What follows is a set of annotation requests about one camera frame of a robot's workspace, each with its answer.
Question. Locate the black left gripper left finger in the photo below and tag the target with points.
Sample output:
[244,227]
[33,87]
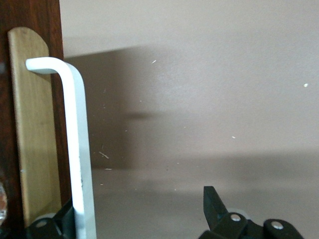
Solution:
[49,227]

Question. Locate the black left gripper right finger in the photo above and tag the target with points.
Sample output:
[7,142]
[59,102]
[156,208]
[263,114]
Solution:
[236,226]

